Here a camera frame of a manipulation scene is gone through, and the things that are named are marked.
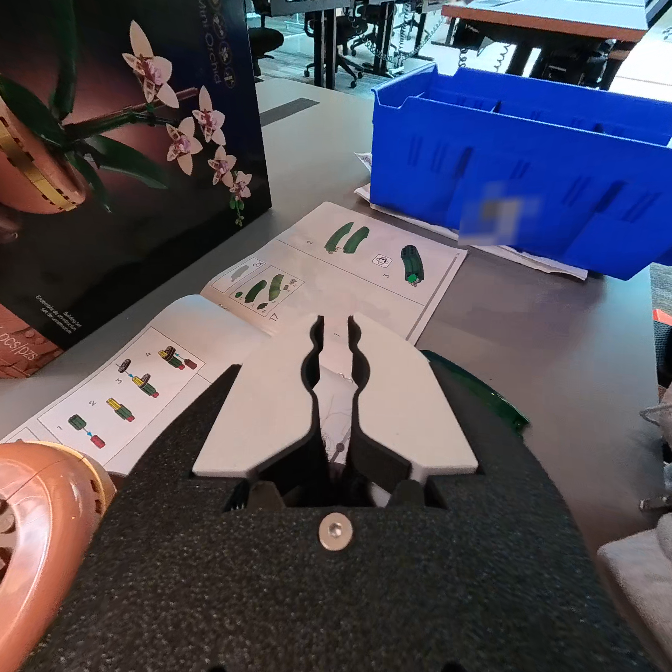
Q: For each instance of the orchid building set box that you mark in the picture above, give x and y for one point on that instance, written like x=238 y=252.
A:
x=131 y=252

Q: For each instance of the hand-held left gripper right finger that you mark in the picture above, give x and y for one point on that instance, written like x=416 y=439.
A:
x=414 y=409

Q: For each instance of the building instruction booklet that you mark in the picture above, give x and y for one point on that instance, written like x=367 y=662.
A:
x=341 y=273

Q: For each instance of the dark green curved leaf brick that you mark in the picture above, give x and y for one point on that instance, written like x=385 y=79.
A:
x=483 y=393

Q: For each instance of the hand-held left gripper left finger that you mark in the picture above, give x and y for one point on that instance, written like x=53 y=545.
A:
x=257 y=414

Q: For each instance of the large blue plastic bin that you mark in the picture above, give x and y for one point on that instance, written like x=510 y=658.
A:
x=525 y=157

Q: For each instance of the grey desk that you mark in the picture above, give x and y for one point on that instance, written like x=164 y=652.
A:
x=551 y=341

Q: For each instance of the peach brick flower pot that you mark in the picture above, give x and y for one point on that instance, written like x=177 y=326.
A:
x=42 y=525

